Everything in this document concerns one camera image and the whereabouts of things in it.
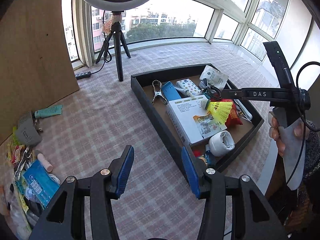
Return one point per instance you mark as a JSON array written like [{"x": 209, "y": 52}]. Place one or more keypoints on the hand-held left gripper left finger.
[{"x": 123, "y": 172}]

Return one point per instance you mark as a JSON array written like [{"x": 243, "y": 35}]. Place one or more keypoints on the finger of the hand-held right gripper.
[{"x": 232, "y": 93}]

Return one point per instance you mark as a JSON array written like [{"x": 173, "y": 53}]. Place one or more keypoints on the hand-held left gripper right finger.
[{"x": 191, "y": 172}]

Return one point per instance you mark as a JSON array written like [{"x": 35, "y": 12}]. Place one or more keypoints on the yellow plastic shuttlecock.
[{"x": 221, "y": 108}]

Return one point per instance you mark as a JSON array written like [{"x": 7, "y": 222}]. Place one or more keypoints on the small colourful toy figure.
[{"x": 207, "y": 158}]

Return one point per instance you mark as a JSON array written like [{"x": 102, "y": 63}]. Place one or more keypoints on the white foil packet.
[{"x": 215, "y": 76}]

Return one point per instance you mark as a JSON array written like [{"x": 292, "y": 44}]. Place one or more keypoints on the red fabric pouch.
[{"x": 236, "y": 118}]

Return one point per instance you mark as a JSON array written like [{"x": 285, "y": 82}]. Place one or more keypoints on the white round plastic device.
[{"x": 217, "y": 145}]

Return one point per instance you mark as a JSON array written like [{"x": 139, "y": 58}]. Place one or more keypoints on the orange white sauce sachet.
[{"x": 207, "y": 127}]

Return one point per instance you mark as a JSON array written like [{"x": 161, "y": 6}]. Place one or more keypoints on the patterned white tissue pack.
[{"x": 188, "y": 86}]

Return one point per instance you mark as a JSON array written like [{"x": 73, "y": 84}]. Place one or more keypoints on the black tray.
[{"x": 162, "y": 130}]

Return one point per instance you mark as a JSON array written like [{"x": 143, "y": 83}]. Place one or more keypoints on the white cardboard box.
[{"x": 182, "y": 120}]

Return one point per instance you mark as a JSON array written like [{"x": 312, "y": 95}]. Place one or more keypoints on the blue box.
[{"x": 171, "y": 91}]

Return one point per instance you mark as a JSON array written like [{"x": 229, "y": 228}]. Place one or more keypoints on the metal spring clamp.
[{"x": 157, "y": 92}]

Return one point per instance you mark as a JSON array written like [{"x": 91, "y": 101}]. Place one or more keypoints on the person's right forearm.
[{"x": 312, "y": 155}]

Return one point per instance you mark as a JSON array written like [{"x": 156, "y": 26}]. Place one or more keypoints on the person's right hand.
[{"x": 275, "y": 132}]

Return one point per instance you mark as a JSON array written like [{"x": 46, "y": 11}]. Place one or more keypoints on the pink tube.
[{"x": 45, "y": 162}]

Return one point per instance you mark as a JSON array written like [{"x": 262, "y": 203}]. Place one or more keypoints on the blue wipes packet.
[{"x": 40, "y": 185}]

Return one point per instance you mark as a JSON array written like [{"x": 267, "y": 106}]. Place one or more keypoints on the teal tube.
[{"x": 48, "y": 111}]

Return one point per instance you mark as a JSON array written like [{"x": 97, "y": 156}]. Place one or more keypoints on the black power strip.
[{"x": 83, "y": 75}]

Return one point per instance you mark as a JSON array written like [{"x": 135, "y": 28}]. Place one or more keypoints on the red orange snack sachet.
[{"x": 16, "y": 155}]

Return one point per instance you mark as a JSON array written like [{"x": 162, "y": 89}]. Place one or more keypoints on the clear plastic bag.
[{"x": 18, "y": 220}]

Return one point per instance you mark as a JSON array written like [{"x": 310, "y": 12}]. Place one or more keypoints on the black tripod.
[{"x": 120, "y": 55}]

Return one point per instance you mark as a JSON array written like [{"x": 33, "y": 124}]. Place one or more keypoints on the light wooden board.
[{"x": 32, "y": 55}]

